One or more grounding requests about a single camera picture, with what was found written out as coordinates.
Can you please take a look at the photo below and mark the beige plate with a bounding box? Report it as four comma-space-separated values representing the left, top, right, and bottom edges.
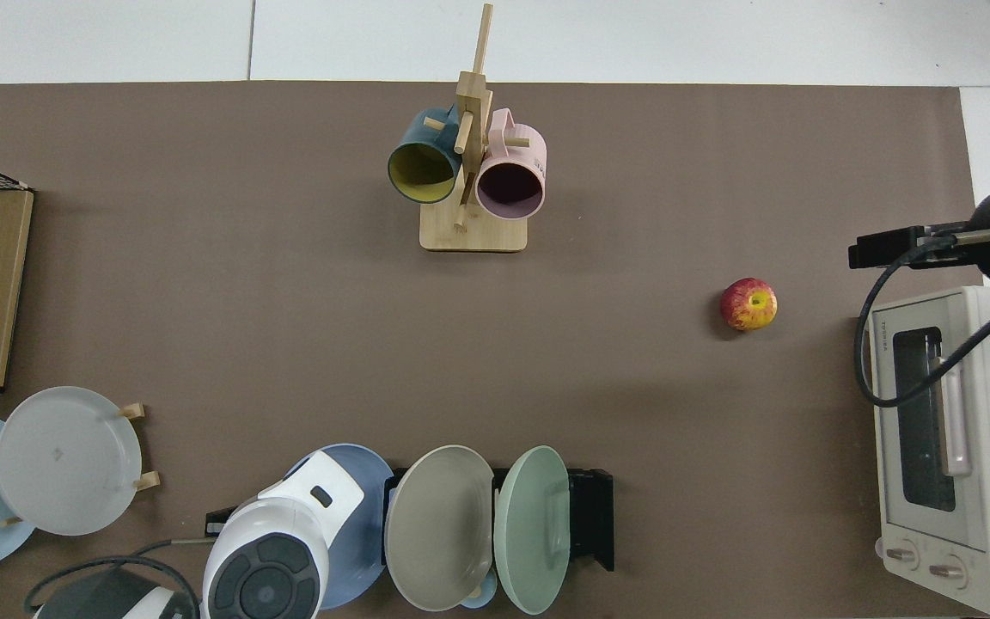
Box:
384, 444, 496, 613

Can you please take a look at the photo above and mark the wooden plate stand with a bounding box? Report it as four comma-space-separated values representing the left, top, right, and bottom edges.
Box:
0, 402, 161, 527

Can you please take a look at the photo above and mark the pink mug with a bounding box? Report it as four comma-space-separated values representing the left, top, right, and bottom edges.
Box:
474, 108, 548, 221

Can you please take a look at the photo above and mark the dark blue mug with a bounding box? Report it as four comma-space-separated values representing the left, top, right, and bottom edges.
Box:
388, 106, 463, 205

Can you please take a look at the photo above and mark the grey white plate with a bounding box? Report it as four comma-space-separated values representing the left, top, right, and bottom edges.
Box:
0, 386, 144, 537

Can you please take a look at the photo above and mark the pale green plate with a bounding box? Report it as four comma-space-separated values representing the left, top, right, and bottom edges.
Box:
492, 445, 571, 616

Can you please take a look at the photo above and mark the small light blue round thing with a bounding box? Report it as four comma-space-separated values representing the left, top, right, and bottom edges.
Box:
459, 567, 500, 610

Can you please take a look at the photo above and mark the red yellow apple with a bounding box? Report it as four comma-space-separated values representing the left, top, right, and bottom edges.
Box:
719, 277, 779, 333

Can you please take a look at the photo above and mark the brown table cloth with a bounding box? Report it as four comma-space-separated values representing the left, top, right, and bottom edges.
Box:
0, 82, 990, 619

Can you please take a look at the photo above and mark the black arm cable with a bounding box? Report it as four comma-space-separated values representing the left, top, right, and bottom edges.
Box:
24, 537, 221, 616
854, 225, 990, 439

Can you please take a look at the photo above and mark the wooden cup stand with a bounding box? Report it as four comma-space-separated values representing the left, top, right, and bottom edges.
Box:
419, 3, 529, 254

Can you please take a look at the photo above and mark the black dish rack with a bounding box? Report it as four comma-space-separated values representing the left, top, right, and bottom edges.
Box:
383, 467, 615, 573

